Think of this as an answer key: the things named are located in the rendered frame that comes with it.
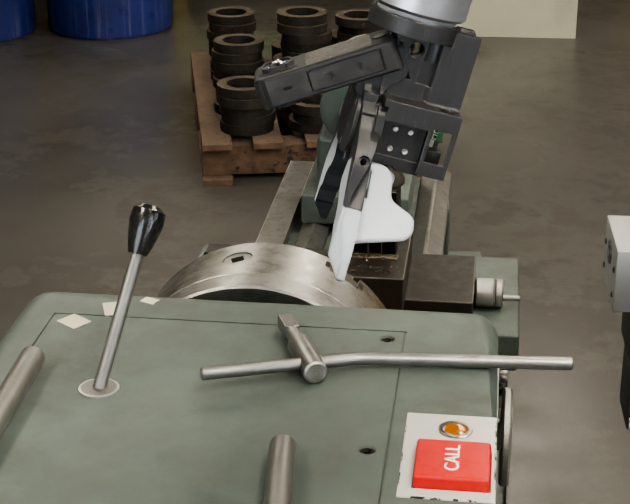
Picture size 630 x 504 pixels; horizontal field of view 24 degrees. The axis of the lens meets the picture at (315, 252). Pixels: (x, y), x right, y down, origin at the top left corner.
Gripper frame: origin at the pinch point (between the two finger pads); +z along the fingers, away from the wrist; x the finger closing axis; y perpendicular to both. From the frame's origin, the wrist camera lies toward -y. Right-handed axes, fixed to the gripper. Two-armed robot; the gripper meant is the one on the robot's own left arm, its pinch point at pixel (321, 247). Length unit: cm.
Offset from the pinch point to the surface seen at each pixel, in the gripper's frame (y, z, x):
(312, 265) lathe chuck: 6.7, 15.7, 40.4
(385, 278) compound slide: 25, 30, 84
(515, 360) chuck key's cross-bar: 21.5, 9.2, 8.6
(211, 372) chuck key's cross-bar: -5.1, 15.9, 7.0
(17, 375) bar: -21.4, 19.9, 6.8
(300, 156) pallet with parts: 55, 105, 415
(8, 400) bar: -21.6, 20.3, 2.6
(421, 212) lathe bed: 43, 39, 152
